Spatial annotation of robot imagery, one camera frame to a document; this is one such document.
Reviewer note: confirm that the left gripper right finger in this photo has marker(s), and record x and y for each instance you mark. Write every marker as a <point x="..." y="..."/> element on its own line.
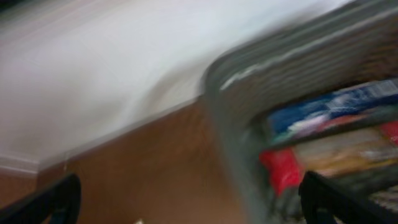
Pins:
<point x="325" y="202"/>

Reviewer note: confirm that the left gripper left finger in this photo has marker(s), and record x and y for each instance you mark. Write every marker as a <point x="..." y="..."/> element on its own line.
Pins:
<point x="59" y="203"/>

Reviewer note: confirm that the orange spaghetti packet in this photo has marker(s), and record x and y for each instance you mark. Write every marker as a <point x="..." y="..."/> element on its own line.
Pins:
<point x="336" y="155"/>

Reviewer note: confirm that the blue tissue pack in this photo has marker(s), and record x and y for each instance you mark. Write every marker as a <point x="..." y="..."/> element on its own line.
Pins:
<point x="310" y="116"/>

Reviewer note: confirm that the grey plastic shopping basket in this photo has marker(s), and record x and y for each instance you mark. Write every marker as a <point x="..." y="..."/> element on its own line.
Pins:
<point x="354" y="44"/>

